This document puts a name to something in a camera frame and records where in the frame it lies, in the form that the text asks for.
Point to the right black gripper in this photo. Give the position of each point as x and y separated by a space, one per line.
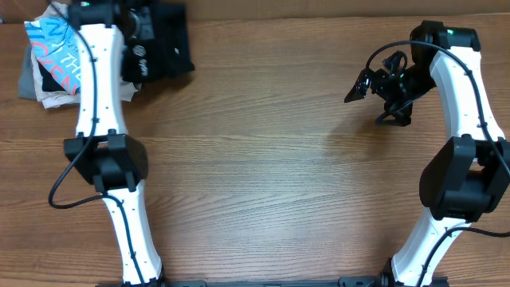
374 85

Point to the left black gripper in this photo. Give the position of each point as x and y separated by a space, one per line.
145 30

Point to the black polo shirt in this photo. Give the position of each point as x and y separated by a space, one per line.
168 54

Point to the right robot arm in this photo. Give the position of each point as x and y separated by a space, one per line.
468 177

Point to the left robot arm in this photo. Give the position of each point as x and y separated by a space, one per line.
102 150

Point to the light blue printed t-shirt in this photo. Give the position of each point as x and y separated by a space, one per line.
55 47

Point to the black folded garment in pile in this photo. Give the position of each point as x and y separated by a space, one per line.
48 83

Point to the beige folded garment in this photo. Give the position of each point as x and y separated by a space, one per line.
51 99

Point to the grey folded garment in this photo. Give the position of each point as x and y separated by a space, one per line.
26 87

